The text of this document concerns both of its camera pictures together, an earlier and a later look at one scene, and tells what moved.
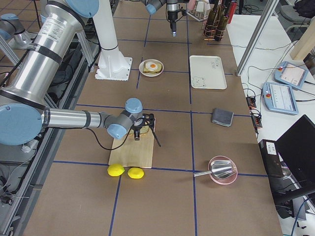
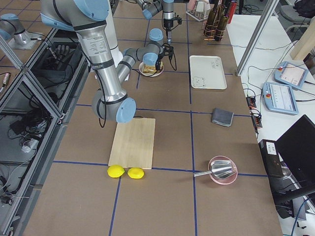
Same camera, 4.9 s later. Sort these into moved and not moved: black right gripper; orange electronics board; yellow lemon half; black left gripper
Moved: black left gripper; black right gripper
Not moved: orange electronics board; yellow lemon half
